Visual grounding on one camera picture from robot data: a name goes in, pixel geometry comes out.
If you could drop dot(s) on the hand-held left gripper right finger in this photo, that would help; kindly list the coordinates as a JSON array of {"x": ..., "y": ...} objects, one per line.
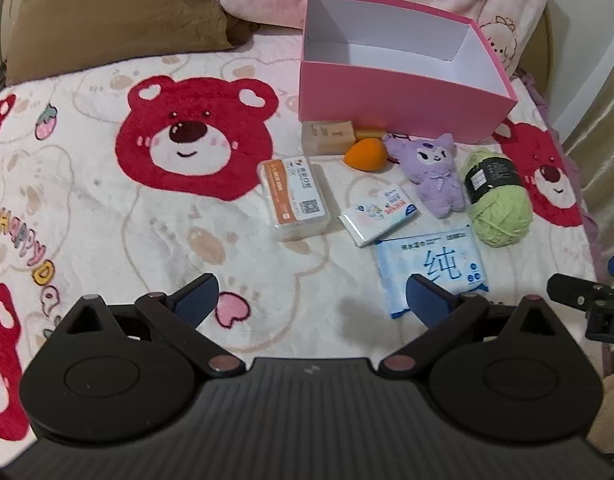
[{"x": 429, "y": 300}]

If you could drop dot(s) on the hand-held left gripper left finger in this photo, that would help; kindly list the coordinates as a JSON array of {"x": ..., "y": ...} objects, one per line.
[{"x": 197, "y": 300}]

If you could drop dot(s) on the blue wet wipes pack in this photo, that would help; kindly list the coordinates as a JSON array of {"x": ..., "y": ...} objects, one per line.
[{"x": 427, "y": 265}]

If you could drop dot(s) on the small white tissue pack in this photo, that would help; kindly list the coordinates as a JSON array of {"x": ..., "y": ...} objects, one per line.
[{"x": 377, "y": 217}]

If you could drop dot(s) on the green yarn ball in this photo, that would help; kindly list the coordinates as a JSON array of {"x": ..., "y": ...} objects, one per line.
[{"x": 502, "y": 215}]

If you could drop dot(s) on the purple plush toy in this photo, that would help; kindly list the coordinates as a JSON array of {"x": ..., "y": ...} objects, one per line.
[{"x": 434, "y": 180}]

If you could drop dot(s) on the clear orange-label floss box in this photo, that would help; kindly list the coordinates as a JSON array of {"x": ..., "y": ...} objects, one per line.
[{"x": 294, "y": 195}]

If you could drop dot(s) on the orange makeup sponge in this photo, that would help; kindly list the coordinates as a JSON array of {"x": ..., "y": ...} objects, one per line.
[{"x": 364, "y": 156}]

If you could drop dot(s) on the beige foundation bottle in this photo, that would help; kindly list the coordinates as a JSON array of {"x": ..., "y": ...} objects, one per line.
[{"x": 327, "y": 137}]

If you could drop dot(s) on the pink cardboard box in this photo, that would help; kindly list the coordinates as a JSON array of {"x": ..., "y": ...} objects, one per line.
[{"x": 387, "y": 95}]

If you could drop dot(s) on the beige headboard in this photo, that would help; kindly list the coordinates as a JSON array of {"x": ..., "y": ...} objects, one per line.
[{"x": 548, "y": 35}]

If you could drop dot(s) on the brown pillow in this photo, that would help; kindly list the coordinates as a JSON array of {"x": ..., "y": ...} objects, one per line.
[{"x": 112, "y": 10}]

